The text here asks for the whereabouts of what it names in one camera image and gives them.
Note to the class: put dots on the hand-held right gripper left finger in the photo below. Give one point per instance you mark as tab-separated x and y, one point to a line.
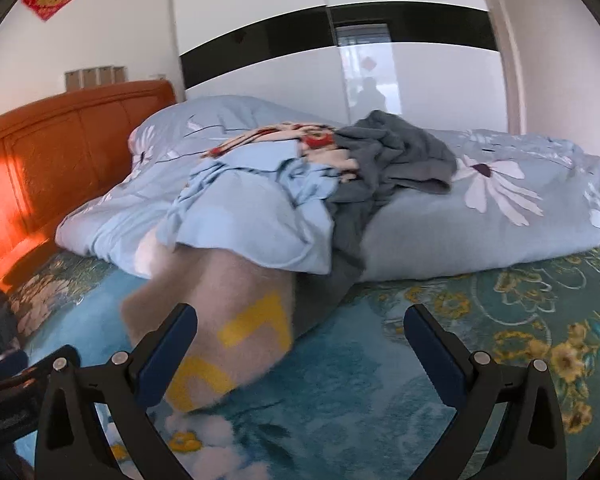
167	355

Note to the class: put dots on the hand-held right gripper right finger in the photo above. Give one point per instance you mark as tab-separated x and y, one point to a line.
432	355

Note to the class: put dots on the beige sweater with yellow letters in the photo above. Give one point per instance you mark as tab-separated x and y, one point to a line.
220	285

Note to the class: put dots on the light blue printed t-shirt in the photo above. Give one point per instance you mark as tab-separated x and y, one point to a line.
240	210

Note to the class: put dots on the teal floral blanket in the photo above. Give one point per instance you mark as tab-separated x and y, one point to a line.
355	385

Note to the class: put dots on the light blue floral duvet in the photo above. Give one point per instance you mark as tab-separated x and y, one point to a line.
505	220

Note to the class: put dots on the orange wooden headboard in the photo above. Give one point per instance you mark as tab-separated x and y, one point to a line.
55	160

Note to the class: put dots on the floral printed cloth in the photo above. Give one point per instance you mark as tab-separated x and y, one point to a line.
280	135

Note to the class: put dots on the white wardrobe with black stripe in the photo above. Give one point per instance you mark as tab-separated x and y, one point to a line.
260	20

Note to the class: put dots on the wall switch panel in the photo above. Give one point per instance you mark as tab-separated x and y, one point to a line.
95	78

